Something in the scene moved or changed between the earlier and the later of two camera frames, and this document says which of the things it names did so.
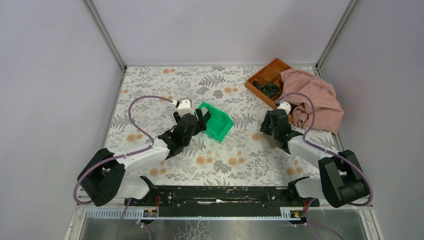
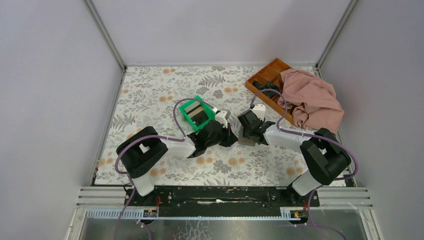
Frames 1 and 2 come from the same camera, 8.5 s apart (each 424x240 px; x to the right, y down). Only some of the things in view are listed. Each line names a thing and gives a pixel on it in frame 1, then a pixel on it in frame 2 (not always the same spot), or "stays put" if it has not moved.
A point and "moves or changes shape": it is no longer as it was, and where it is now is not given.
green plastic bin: [218, 123] moves or changes shape
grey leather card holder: [271, 141] moves or changes shape
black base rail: [222, 201] stays put
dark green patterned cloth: [268, 88] stays put
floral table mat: [151, 100] stays put
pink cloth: [328, 113] stays put
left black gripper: [197, 120] -> [218, 133]
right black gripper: [269, 122] -> [249, 124]
